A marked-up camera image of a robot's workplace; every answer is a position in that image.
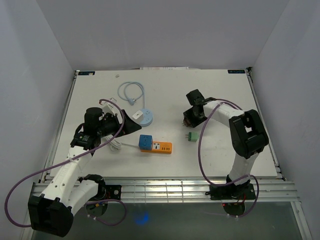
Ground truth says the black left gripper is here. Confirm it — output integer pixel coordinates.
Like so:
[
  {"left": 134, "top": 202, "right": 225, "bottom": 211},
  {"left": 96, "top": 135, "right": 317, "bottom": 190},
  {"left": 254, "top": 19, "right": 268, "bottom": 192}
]
[{"left": 97, "top": 109, "right": 141, "bottom": 138}]

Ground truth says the pink plug adapter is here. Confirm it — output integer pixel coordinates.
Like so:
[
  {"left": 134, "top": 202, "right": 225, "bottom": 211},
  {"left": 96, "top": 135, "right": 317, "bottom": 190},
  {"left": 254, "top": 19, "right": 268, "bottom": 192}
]
[{"left": 182, "top": 119, "right": 191, "bottom": 127}]

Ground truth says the white usb charger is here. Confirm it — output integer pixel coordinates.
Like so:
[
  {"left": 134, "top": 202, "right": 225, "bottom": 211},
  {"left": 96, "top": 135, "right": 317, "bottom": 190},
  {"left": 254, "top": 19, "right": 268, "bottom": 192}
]
[{"left": 132, "top": 110, "right": 144, "bottom": 124}]

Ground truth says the round light blue socket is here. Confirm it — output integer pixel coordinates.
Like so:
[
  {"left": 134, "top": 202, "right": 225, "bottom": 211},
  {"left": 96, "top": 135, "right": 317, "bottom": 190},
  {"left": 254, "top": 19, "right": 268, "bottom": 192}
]
[{"left": 138, "top": 108, "right": 154, "bottom": 127}]

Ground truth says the green usb charger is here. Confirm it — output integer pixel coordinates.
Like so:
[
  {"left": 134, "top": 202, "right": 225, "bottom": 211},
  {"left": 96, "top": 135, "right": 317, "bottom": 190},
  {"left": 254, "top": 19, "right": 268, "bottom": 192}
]
[{"left": 185, "top": 132, "right": 199, "bottom": 142}]

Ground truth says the blue cube socket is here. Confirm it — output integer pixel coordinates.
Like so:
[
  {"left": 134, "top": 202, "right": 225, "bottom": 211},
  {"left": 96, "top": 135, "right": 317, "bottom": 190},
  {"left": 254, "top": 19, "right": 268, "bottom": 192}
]
[{"left": 138, "top": 134, "right": 153, "bottom": 151}]

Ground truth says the orange power strip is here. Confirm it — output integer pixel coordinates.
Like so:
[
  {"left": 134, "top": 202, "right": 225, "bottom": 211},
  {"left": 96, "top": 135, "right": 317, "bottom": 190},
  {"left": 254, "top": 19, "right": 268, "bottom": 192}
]
[{"left": 140, "top": 141, "right": 173, "bottom": 154}]

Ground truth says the light blue power cable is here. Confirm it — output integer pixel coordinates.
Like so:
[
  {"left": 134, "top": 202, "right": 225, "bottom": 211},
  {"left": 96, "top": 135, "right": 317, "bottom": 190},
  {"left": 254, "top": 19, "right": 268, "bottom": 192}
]
[{"left": 117, "top": 81, "right": 147, "bottom": 111}]

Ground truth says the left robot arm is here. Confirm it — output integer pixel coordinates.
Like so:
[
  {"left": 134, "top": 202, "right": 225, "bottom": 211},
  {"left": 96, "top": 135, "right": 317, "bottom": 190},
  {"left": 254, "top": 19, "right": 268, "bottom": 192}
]
[{"left": 28, "top": 107, "right": 142, "bottom": 237}]

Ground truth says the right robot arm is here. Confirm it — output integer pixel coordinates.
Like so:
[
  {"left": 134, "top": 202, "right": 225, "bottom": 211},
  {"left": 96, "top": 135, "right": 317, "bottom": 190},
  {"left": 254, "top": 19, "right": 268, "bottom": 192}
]
[{"left": 183, "top": 89, "right": 269, "bottom": 200}]

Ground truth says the white bundled power cable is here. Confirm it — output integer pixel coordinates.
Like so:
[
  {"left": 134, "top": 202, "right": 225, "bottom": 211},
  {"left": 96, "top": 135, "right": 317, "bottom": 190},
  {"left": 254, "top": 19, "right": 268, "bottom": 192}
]
[{"left": 104, "top": 136, "right": 141, "bottom": 152}]

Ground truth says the light blue wall plug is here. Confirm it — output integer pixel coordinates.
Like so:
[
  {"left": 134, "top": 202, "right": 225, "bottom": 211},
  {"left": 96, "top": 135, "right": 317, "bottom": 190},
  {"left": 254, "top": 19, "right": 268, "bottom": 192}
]
[{"left": 128, "top": 98, "right": 137, "bottom": 106}]

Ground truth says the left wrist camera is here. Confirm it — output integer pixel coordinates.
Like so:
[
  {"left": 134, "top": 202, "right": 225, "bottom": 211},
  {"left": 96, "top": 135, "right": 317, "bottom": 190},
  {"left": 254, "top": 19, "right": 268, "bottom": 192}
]
[{"left": 99, "top": 97, "right": 117, "bottom": 116}]

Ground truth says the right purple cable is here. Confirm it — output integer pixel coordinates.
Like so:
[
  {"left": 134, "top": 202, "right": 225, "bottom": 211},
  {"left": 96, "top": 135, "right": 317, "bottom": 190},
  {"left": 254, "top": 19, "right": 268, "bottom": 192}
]
[{"left": 197, "top": 98, "right": 258, "bottom": 218}]

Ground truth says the purple cable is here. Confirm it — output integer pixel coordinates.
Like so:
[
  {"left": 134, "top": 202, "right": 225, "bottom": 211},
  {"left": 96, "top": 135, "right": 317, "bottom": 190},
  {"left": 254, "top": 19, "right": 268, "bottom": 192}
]
[
  {"left": 197, "top": 98, "right": 258, "bottom": 218},
  {"left": 4, "top": 98, "right": 127, "bottom": 228}
]

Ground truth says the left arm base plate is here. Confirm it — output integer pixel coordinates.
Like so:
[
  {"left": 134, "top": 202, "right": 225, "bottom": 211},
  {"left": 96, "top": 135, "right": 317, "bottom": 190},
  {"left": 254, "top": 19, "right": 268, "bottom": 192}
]
[{"left": 89, "top": 184, "right": 122, "bottom": 201}]

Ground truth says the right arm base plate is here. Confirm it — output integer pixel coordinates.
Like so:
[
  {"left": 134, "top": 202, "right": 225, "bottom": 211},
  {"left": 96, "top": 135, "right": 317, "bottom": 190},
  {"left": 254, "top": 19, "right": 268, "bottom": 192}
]
[{"left": 205, "top": 183, "right": 256, "bottom": 200}]

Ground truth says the aluminium frame rail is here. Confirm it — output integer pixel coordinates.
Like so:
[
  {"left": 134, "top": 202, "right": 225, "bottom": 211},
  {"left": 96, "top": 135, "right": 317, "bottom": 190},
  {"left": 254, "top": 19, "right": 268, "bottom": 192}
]
[{"left": 27, "top": 178, "right": 300, "bottom": 205}]

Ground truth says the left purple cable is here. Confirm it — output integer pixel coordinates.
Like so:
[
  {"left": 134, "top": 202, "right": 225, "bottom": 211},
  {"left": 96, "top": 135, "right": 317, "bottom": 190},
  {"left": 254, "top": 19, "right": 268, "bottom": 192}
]
[{"left": 4, "top": 98, "right": 127, "bottom": 228}]

